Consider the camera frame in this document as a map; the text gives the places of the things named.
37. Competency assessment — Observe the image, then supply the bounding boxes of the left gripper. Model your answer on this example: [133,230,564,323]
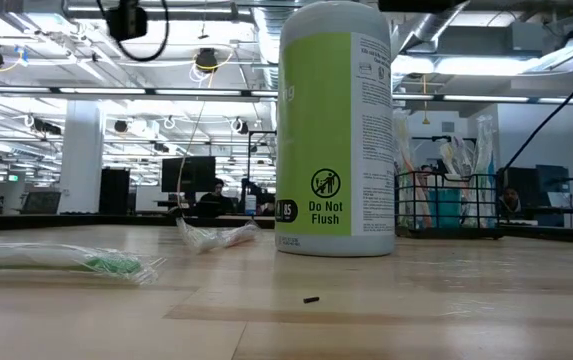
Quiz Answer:
[105,0,149,43]

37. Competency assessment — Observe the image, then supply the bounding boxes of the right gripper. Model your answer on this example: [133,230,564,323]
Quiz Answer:
[377,0,469,14]

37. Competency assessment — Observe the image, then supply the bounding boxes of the white toothbrush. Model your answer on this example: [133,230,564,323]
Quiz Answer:
[471,113,496,229]

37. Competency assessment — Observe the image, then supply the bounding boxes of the long ceiling light strip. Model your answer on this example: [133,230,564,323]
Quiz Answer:
[0,84,280,100]
[393,93,573,106]

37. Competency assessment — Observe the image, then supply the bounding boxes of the bright ceiling light panel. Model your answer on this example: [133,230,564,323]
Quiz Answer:
[390,32,573,77]

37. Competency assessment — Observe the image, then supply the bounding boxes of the white building column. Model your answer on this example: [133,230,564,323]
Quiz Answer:
[58,98,106,215]

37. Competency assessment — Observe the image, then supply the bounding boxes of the green white wipes canister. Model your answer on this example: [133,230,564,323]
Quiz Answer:
[274,0,397,258]

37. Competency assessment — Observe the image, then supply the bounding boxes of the black monitor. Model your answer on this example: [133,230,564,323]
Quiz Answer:
[160,155,217,195]

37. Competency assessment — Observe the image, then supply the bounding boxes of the black cabinet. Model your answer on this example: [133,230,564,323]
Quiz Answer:
[98,166,132,214]

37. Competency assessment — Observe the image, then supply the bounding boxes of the person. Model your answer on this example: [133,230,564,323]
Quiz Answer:
[198,177,236,218]
[497,185,523,217]

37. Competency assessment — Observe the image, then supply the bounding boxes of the black monitors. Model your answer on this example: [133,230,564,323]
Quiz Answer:
[495,166,540,221]

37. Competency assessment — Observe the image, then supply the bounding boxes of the teal container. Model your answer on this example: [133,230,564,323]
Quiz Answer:
[426,187,463,230]

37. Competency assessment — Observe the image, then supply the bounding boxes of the blue panel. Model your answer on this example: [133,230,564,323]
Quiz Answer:
[535,163,571,229]

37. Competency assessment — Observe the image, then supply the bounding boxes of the green wrapped toothbrush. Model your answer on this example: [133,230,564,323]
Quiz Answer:
[0,241,167,286]

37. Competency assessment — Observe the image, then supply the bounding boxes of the black left camera cable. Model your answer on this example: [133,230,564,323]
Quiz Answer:
[95,0,170,63]

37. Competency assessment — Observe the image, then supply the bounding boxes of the yellow hanging cord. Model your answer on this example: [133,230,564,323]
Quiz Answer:
[419,73,431,126]

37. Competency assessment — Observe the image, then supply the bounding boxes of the black rig frame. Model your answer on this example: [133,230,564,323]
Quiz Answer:
[407,134,481,174]

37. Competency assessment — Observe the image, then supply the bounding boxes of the long black right arm cable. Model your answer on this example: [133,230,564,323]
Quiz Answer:
[501,44,573,172]

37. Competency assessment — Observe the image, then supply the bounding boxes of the black wire basket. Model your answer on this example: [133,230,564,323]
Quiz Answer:
[394,170,506,240]

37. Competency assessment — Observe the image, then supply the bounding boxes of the black aluminium frame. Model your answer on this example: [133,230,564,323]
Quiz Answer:
[0,212,573,247]

